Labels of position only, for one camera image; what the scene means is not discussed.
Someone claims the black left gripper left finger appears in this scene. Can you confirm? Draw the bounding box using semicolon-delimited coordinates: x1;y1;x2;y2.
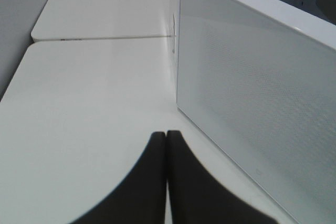
75;132;166;223

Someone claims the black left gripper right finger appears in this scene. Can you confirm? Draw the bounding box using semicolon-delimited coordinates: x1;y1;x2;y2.
166;131;272;223

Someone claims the white microwave door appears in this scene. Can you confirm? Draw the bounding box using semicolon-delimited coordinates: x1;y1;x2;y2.
176;0;335;223

